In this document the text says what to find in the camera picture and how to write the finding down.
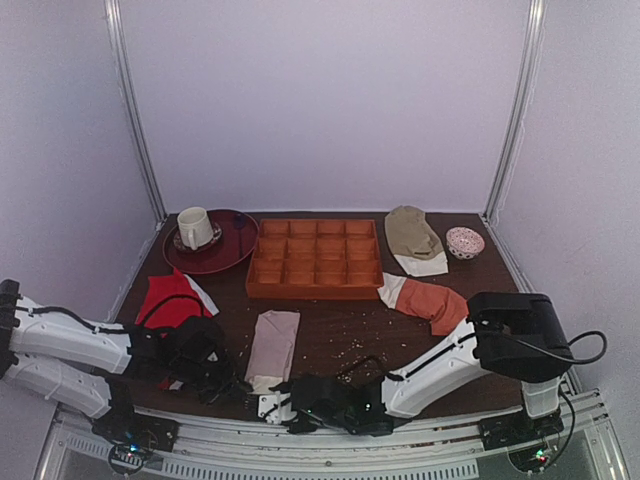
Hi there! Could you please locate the mauve underwear white waistband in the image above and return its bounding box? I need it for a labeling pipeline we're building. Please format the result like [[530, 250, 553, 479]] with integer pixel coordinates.
[[245, 310, 300, 395]]

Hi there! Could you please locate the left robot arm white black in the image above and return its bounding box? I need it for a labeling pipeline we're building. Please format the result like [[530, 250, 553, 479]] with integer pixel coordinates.
[[1, 279, 250, 419]]

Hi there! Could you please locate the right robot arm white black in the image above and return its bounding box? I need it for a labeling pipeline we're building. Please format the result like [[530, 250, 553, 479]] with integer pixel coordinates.
[[254, 293, 573, 437]]

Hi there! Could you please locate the red underwear white trim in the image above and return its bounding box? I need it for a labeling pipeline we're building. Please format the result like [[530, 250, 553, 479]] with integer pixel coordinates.
[[135, 267, 220, 393]]

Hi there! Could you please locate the orange underwear white waistband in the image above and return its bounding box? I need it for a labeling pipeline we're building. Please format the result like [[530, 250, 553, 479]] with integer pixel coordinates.
[[378, 273, 469, 336]]

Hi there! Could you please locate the khaki underwear cream waistband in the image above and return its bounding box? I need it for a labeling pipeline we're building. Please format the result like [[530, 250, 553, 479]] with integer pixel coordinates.
[[384, 206, 449, 278]]

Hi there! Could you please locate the orange wooden compartment tray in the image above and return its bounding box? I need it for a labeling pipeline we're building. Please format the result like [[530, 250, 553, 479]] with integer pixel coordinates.
[[245, 218, 383, 301]]

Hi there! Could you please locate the dark saucer plate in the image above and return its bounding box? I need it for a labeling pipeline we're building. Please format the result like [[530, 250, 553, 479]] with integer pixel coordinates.
[[170, 221, 223, 253]]

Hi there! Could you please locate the dark red bowl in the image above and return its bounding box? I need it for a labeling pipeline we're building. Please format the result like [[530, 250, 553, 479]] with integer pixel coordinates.
[[162, 209, 259, 276]]

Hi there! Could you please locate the cream ceramic mug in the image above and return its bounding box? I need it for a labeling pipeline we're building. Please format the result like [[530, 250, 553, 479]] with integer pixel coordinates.
[[177, 207, 214, 251]]

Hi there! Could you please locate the pink patterned small bowl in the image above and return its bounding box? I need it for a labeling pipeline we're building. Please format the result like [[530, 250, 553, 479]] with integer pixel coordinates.
[[445, 226, 486, 260]]

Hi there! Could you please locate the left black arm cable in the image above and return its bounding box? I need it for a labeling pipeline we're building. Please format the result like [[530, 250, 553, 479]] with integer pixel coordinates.
[[14, 294, 211, 341]]

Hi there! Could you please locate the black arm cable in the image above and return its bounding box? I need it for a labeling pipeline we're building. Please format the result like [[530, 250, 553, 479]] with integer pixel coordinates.
[[504, 329, 609, 364], [14, 294, 211, 341]]

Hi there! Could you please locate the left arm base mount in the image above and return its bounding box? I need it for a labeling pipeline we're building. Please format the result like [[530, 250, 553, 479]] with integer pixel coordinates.
[[91, 411, 179, 477]]

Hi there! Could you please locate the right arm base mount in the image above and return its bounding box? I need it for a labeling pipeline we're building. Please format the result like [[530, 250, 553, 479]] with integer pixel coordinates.
[[478, 409, 566, 475]]

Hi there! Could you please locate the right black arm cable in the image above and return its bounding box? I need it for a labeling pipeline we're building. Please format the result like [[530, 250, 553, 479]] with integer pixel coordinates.
[[504, 329, 609, 364]]

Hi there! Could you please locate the right aluminium frame post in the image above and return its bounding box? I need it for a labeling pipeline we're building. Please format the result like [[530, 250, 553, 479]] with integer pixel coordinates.
[[484, 0, 547, 225]]

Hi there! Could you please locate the aluminium frame post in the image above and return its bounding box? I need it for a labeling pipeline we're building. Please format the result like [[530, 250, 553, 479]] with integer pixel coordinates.
[[484, 0, 547, 225], [104, 0, 168, 224]]

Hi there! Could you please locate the left aluminium frame post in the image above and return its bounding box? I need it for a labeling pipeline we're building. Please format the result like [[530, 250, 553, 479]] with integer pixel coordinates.
[[104, 0, 168, 224]]

